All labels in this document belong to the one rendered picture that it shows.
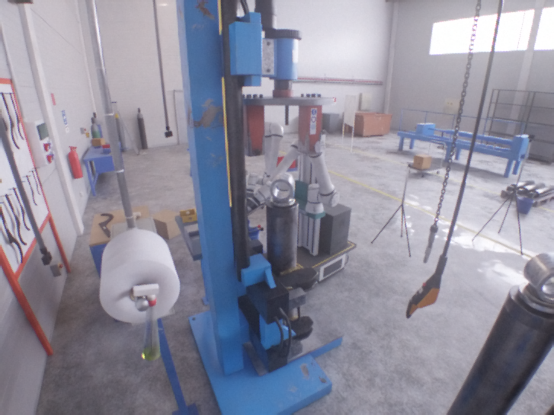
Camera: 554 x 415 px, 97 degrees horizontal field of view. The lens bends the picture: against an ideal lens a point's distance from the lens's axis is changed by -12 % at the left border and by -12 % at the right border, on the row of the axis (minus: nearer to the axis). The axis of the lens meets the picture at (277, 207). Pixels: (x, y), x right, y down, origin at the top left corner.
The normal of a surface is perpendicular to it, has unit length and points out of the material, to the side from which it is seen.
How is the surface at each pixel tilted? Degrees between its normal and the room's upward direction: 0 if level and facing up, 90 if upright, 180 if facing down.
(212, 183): 90
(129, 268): 90
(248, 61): 90
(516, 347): 90
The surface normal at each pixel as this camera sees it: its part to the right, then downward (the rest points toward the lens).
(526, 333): -0.74, 0.27
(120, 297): 0.47, 0.35
